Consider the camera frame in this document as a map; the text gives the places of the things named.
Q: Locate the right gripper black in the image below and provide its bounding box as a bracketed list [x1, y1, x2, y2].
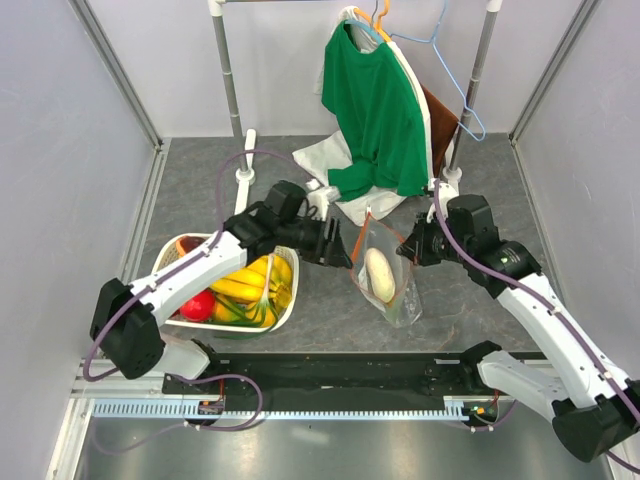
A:
[397, 211, 471, 266]

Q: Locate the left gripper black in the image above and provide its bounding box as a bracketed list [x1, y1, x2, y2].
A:
[276, 213, 352, 269]

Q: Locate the clear zip top bag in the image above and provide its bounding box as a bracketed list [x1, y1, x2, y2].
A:
[350, 208, 423, 328]

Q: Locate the white toy radish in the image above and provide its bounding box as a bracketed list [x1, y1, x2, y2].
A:
[365, 248, 395, 303]

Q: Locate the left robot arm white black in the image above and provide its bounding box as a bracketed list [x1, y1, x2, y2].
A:
[83, 181, 352, 393]

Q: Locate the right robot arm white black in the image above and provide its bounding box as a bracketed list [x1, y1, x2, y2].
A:
[396, 184, 639, 462]

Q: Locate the brown toy food piece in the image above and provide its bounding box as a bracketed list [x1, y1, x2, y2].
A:
[176, 235, 206, 256]

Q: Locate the white plastic food basket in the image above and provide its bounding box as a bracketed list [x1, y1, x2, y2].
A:
[166, 246, 299, 335]

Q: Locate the clothes rack right pole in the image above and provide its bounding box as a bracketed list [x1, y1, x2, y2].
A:
[441, 0, 503, 191]

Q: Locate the clothes rack pole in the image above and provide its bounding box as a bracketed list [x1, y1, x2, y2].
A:
[441, 0, 503, 191]
[207, 0, 257, 214]

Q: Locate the yellow toy banana bunch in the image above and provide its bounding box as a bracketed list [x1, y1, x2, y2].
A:
[210, 254, 293, 317]

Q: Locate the green toy scallion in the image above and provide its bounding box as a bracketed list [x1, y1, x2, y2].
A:
[211, 293, 280, 338]

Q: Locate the white cloth garment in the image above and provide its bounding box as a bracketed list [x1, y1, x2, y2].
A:
[293, 131, 405, 226]

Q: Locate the clothes rack left pole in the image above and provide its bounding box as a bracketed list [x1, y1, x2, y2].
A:
[207, 0, 257, 214]

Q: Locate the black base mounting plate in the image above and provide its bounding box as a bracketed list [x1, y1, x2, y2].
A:
[160, 352, 539, 412]

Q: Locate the brown cloth garment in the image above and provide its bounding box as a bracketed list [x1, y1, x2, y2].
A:
[422, 85, 458, 177]

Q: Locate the red toy apple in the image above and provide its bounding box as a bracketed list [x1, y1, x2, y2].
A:
[179, 290, 216, 323]

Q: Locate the green T-shirt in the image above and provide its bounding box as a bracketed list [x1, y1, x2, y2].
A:
[321, 21, 431, 201]

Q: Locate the orange hanger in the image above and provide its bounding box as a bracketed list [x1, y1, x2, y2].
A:
[369, 0, 391, 42]

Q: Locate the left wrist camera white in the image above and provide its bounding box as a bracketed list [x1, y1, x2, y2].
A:
[306, 179, 340, 220]

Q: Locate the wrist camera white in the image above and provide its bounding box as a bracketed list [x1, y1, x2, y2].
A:
[306, 179, 340, 220]
[426, 179, 459, 203]

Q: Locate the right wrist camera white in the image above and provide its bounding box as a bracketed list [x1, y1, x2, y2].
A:
[426, 179, 459, 203]

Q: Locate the blue wire hanger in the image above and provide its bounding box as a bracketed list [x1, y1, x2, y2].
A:
[390, 0, 487, 142]

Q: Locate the blue white cable duct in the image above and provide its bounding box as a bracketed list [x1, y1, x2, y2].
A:
[92, 398, 469, 422]

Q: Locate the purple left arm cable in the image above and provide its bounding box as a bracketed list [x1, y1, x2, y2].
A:
[82, 148, 311, 384]

